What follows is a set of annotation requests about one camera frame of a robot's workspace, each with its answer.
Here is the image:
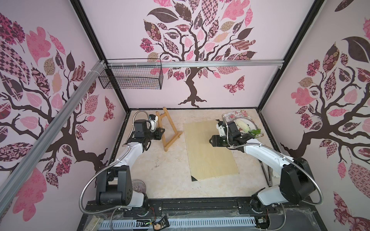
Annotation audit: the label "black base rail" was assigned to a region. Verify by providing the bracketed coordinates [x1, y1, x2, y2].
[77, 197, 327, 231]

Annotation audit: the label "white slotted cable duct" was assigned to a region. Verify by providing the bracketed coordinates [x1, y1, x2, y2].
[112, 217, 256, 231]

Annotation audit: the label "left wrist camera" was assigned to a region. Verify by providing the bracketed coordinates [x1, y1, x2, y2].
[149, 114, 159, 132]

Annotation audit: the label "left aluminium rail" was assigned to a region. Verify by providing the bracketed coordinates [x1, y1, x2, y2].
[1, 60, 106, 215]

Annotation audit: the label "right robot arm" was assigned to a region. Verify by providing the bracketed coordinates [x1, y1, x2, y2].
[209, 121, 324, 213]

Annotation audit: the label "aluminium rail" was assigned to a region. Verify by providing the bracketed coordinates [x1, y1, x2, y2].
[1, 60, 106, 215]
[107, 59, 284, 68]

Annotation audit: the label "back aluminium rail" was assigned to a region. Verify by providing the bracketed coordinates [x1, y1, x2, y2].
[107, 59, 284, 68]

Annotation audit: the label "toy white radish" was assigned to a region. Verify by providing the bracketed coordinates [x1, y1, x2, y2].
[235, 119, 262, 138]

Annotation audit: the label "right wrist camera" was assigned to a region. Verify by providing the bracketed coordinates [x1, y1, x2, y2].
[216, 121, 227, 137]

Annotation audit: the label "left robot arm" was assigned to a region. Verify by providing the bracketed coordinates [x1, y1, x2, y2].
[79, 114, 165, 215]

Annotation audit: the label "metal kitchen tongs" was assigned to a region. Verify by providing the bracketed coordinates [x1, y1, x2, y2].
[259, 161, 273, 187]

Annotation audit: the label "light wooden drawing board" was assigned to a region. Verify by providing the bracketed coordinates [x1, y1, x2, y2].
[184, 120, 239, 182]

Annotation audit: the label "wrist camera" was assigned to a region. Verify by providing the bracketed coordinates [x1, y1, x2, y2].
[149, 114, 159, 132]
[216, 121, 227, 137]

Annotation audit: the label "small wooden easel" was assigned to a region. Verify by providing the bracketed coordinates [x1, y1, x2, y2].
[155, 106, 183, 153]

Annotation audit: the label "black wire basket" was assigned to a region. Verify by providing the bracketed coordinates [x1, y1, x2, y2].
[99, 58, 164, 90]

